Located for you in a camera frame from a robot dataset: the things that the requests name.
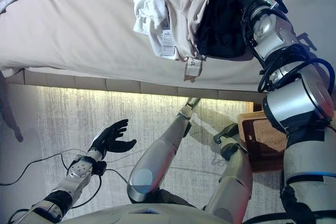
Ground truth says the silver left robot leg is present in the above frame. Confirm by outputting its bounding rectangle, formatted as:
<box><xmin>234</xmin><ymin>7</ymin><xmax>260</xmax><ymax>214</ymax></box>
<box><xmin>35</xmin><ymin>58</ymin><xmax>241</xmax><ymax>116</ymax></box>
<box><xmin>127</xmin><ymin>97</ymin><xmax>202</xmax><ymax>204</ymax></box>

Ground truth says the black garment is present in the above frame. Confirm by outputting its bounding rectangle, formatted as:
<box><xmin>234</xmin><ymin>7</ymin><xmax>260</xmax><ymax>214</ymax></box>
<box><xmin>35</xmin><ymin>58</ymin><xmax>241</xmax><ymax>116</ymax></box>
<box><xmin>195</xmin><ymin>0</ymin><xmax>253</xmax><ymax>59</ymax></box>

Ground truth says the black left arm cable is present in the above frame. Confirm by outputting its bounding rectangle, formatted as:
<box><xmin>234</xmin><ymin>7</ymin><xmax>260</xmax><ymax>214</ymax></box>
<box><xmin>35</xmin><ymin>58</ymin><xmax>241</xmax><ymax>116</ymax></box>
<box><xmin>69</xmin><ymin>166</ymin><xmax>107</xmax><ymax>209</ymax></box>

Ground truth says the brown wicker laundry basket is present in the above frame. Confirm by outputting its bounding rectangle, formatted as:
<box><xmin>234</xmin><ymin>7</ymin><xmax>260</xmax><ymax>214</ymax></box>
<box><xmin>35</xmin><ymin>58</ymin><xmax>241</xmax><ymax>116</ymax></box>
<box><xmin>237</xmin><ymin>111</ymin><xmax>289</xmax><ymax>172</ymax></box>

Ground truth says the thin black floor cable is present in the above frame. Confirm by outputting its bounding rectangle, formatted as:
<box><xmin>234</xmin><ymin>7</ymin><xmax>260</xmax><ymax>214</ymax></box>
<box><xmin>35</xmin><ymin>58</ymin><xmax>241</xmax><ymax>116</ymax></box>
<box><xmin>0</xmin><ymin>150</ymin><xmax>132</xmax><ymax>187</ymax></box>

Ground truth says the grey striped area rug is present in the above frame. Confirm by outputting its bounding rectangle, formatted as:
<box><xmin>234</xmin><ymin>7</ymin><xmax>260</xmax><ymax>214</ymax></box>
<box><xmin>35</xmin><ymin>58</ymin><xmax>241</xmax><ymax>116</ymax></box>
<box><xmin>0</xmin><ymin>84</ymin><xmax>289</xmax><ymax>224</ymax></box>

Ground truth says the grey robot torso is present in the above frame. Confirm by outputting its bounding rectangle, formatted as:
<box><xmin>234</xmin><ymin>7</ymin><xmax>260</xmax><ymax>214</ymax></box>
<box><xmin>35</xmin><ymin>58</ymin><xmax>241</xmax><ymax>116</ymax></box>
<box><xmin>62</xmin><ymin>202</ymin><xmax>237</xmax><ymax>224</ymax></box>

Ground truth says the beige bed cover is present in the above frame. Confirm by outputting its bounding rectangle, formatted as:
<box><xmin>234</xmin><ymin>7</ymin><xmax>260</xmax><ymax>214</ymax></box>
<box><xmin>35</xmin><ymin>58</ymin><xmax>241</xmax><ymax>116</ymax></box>
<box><xmin>0</xmin><ymin>0</ymin><xmax>336</xmax><ymax>92</ymax></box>

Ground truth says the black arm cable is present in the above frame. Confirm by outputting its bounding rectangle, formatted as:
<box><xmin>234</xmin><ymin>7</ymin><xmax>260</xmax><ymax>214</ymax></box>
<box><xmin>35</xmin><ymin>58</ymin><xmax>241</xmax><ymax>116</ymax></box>
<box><xmin>241</xmin><ymin>0</ymin><xmax>335</xmax><ymax>93</ymax></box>
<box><xmin>69</xmin><ymin>166</ymin><xmax>107</xmax><ymax>209</ymax></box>

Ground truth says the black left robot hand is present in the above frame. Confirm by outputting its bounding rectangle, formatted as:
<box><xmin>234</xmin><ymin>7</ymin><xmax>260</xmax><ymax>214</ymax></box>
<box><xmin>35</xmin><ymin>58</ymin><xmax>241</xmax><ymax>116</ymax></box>
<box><xmin>88</xmin><ymin>119</ymin><xmax>137</xmax><ymax>161</ymax></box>

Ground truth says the white garment with label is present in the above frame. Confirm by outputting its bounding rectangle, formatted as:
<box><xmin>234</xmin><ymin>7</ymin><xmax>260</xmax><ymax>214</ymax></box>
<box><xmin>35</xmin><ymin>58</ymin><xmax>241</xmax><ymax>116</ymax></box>
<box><xmin>132</xmin><ymin>0</ymin><xmax>184</xmax><ymax>59</ymax></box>

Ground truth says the beige garment with tag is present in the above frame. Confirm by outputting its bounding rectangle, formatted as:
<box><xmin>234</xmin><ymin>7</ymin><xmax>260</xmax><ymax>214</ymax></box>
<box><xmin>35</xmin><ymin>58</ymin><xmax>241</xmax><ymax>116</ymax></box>
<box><xmin>165</xmin><ymin>0</ymin><xmax>224</xmax><ymax>82</ymax></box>

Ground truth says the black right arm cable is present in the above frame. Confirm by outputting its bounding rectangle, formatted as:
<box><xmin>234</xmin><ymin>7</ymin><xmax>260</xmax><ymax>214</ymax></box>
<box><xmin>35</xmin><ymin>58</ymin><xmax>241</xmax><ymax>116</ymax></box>
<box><xmin>241</xmin><ymin>0</ymin><xmax>335</xmax><ymax>93</ymax></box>

